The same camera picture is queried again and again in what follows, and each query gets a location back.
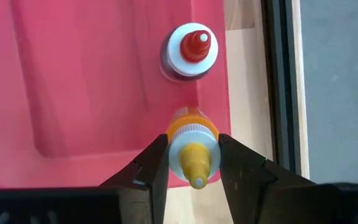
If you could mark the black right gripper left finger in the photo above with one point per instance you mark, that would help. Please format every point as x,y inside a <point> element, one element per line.
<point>148,174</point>

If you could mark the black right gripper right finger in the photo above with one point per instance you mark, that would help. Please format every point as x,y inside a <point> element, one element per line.
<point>244,180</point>

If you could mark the pink plastic tray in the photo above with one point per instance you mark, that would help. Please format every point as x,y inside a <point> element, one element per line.
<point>89,77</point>

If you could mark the large red food coloring bottle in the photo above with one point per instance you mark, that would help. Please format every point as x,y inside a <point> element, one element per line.
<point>194,46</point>

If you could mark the large yellow food coloring bottle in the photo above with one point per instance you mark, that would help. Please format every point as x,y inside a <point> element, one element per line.
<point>194,149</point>

